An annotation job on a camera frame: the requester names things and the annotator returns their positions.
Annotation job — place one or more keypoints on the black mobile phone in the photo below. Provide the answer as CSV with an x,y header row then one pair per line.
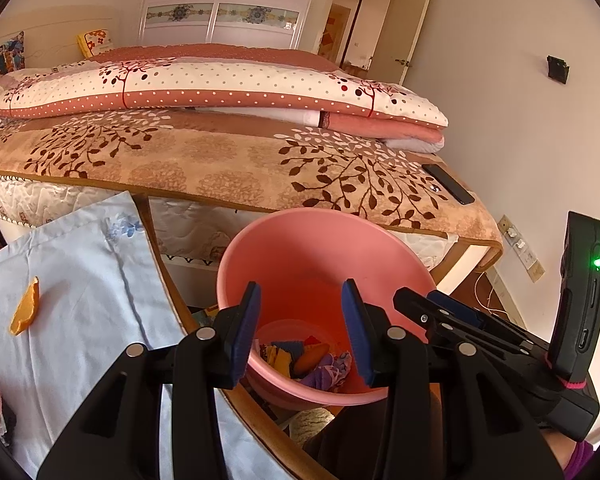
x,y
447,182

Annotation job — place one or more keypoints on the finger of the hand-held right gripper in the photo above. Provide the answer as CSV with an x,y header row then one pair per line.
x,y
455,305
430,320

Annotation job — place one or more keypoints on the folded pink blanket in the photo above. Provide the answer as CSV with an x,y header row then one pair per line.
x,y
380,127

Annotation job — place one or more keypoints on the purple cloth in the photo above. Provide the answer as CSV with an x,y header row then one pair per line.
x,y
315,377

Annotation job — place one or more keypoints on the folded dotted quilt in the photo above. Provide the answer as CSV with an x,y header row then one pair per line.
x,y
230,85

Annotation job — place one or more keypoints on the person's right forearm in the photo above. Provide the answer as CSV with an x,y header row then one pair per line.
x,y
575,460

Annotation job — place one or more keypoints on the yellow flower-print pillow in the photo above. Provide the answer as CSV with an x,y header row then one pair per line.
x,y
97,41

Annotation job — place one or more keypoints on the colourful printed pillow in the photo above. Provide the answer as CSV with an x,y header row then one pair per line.
x,y
2,57

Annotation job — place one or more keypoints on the black wall fixture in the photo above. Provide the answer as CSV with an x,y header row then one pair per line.
x,y
557,69

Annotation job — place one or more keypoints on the bed with cream headboard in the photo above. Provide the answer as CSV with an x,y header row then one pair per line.
x,y
190,230

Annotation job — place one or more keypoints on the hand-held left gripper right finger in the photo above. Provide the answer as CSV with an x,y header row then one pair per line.
x,y
357,330

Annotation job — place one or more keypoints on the blue foam net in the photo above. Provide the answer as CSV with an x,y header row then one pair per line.
x,y
290,347

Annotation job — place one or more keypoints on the colourful printed box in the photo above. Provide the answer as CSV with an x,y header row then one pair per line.
x,y
205,316

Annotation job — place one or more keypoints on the light blue floral tablecloth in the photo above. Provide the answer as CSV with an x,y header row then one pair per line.
x,y
90,280

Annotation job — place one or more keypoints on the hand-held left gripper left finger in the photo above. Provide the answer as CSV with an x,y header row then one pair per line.
x,y
242,330

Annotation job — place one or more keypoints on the pink plastic basin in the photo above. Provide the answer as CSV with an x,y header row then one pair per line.
x,y
305,260

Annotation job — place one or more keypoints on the yellow foam net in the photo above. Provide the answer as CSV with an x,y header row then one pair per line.
x,y
280,360

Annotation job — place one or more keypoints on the cream room door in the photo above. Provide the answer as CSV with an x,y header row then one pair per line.
x,y
415,30

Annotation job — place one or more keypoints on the beige wall socket strip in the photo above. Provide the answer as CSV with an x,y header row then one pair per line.
x,y
522,255

